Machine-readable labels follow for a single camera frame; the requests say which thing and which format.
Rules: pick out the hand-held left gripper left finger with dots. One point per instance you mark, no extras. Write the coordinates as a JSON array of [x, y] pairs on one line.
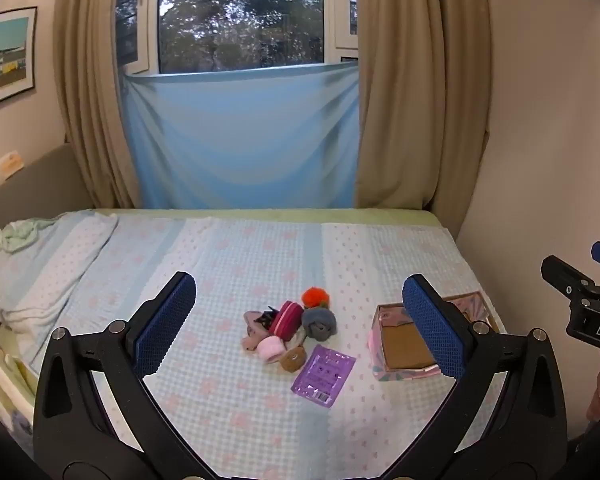
[[166, 325]]

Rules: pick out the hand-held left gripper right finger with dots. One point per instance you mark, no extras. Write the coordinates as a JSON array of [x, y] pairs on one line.
[[434, 330]]

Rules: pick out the patterned cardboard box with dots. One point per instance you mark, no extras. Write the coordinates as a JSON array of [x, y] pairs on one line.
[[405, 347]]

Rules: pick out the beige pink cloth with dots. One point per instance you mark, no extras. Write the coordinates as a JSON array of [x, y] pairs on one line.
[[251, 335]]

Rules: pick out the dark patterned sock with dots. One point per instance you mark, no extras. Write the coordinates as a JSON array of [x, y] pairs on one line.
[[266, 318]]

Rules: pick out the pink sock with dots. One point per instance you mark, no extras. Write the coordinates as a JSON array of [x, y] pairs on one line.
[[271, 348]]

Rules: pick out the grey sock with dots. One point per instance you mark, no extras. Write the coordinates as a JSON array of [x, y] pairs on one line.
[[320, 325]]

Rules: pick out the purple plastic packet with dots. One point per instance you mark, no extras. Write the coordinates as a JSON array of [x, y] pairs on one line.
[[324, 375]]

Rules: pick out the red zip pouch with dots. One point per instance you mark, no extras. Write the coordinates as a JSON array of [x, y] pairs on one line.
[[286, 317]]

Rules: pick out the orange pom-pom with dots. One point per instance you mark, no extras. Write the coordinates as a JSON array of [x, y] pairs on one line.
[[314, 297]]

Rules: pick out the brown round plush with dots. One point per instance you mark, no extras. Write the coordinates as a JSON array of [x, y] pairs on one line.
[[292, 359]]

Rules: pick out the light blue dotted pillow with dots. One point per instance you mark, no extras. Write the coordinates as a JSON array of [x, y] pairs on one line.
[[45, 270]]

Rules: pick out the green bed sheet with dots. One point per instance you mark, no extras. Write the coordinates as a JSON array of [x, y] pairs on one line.
[[280, 214]]

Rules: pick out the mint green cloth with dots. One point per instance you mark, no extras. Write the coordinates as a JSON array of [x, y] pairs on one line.
[[15, 235]]

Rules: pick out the grey upholstered headboard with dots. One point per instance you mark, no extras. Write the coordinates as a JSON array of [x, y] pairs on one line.
[[45, 185]]

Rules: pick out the light blue hanging cloth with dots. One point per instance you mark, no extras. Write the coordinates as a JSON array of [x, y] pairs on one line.
[[240, 135]]

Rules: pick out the beige curtain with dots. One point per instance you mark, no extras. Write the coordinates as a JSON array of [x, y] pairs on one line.
[[87, 85], [420, 85]]

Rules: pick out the white framed window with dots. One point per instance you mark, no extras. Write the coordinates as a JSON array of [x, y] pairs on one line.
[[240, 10]]

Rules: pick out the beige wall socket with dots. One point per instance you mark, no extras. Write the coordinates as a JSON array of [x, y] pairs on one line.
[[9, 162]]

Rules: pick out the framed wall picture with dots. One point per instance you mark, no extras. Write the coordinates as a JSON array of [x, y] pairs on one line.
[[5, 55]]

